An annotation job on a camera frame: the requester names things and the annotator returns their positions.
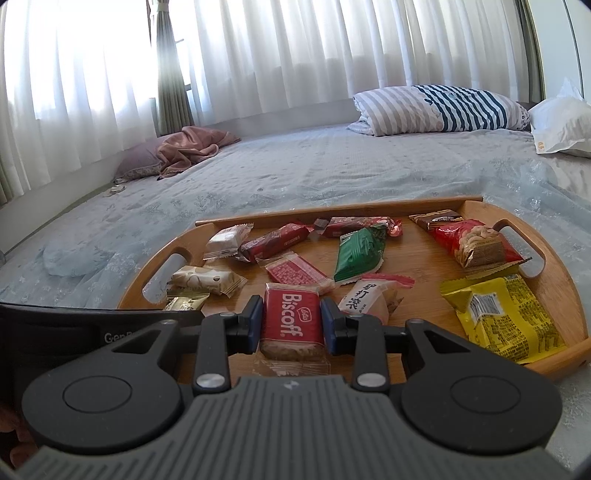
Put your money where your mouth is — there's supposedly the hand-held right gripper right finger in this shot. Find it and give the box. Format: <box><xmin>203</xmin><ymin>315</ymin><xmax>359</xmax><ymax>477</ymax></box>
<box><xmin>321</xmin><ymin>298</ymin><xmax>541</xmax><ymax>393</ymax></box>

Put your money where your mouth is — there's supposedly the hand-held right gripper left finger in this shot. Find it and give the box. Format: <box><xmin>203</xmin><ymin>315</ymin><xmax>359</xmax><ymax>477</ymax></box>
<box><xmin>46</xmin><ymin>295</ymin><xmax>264</xmax><ymax>395</ymax></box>

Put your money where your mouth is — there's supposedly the white red-edged snack packet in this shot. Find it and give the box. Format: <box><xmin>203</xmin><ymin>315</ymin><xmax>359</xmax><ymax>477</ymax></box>
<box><xmin>338</xmin><ymin>272</ymin><xmax>415</xmax><ymax>326</ymax></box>

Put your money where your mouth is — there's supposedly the cream nougat packet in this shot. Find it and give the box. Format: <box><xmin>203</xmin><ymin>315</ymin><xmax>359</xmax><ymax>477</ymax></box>
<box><xmin>166</xmin><ymin>265</ymin><xmax>249</xmax><ymax>297</ymax></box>

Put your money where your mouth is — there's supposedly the gold snack packet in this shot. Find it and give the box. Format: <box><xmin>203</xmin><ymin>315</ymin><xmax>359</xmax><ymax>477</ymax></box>
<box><xmin>163</xmin><ymin>295</ymin><xmax>212</xmax><ymax>313</ymax></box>

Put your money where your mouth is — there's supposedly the red chocolate bar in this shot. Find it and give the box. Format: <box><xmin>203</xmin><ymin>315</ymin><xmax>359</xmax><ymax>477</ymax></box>
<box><xmin>238</xmin><ymin>222</ymin><xmax>310</xmax><ymax>265</ymax></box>

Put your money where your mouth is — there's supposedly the small white snack packet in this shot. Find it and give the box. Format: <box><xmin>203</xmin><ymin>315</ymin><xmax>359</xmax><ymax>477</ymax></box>
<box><xmin>203</xmin><ymin>222</ymin><xmax>254</xmax><ymax>261</ymax></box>

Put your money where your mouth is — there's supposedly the slim red snack bar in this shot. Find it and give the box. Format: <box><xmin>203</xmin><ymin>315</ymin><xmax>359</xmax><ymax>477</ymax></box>
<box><xmin>313</xmin><ymin>215</ymin><xmax>403</xmax><ymax>239</ymax></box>

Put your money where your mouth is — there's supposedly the wooden tray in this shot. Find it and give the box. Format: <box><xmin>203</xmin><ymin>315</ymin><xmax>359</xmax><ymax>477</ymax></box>
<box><xmin>117</xmin><ymin>196</ymin><xmax>591</xmax><ymax>381</ymax></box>

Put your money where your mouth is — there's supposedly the brown snack packet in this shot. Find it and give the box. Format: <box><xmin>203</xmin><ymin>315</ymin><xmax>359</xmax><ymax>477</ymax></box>
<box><xmin>408</xmin><ymin>210</ymin><xmax>465</xmax><ymax>230</ymax></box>

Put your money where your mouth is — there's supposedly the red peanut packet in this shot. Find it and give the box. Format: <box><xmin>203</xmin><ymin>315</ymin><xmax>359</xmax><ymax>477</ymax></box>
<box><xmin>428</xmin><ymin>219</ymin><xmax>533</xmax><ymax>279</ymax></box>

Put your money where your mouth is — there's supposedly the yellow snack packet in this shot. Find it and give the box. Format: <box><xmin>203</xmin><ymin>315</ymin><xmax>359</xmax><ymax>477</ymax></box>
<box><xmin>438</xmin><ymin>274</ymin><xmax>566</xmax><ymax>366</ymax></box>

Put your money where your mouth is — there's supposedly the person's left hand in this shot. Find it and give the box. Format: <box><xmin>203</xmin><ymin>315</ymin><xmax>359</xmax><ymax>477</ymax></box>
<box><xmin>0</xmin><ymin>405</ymin><xmax>38</xmax><ymax>472</ymax></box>

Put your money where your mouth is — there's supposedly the grey-green curtain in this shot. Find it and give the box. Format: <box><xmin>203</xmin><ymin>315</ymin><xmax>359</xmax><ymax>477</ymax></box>
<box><xmin>151</xmin><ymin>0</ymin><xmax>193</xmax><ymax>138</ymax></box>
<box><xmin>522</xmin><ymin>0</ymin><xmax>544</xmax><ymax>104</ymax></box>
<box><xmin>0</xmin><ymin>152</ymin><xmax>16</xmax><ymax>205</ymax></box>

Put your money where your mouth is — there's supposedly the pink cloth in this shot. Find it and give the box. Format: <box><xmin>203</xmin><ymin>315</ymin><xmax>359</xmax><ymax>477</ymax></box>
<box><xmin>156</xmin><ymin>126</ymin><xmax>241</xmax><ymax>180</ymax></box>

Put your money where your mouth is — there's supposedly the purple pillow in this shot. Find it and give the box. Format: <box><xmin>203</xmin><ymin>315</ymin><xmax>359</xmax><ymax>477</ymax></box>
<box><xmin>113</xmin><ymin>135</ymin><xmax>174</xmax><ymax>182</ymax></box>

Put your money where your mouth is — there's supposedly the striped pillow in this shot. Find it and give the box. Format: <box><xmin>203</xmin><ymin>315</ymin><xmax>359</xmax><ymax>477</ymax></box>
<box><xmin>346</xmin><ymin>84</ymin><xmax>531</xmax><ymax>137</ymax></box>

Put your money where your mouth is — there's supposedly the white sheer curtain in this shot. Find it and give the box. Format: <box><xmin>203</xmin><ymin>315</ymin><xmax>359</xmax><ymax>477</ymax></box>
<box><xmin>171</xmin><ymin>0</ymin><xmax>532</xmax><ymax>134</ymax></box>
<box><xmin>0</xmin><ymin>0</ymin><xmax>160</xmax><ymax>185</ymax></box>

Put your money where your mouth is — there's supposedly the white pillow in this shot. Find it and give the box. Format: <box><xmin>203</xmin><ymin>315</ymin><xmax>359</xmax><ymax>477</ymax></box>
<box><xmin>527</xmin><ymin>78</ymin><xmax>591</xmax><ymax>158</ymax></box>

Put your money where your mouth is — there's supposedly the white wardrobe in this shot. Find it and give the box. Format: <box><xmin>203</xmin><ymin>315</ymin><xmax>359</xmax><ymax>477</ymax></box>
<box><xmin>538</xmin><ymin>0</ymin><xmax>591</xmax><ymax>107</ymax></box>

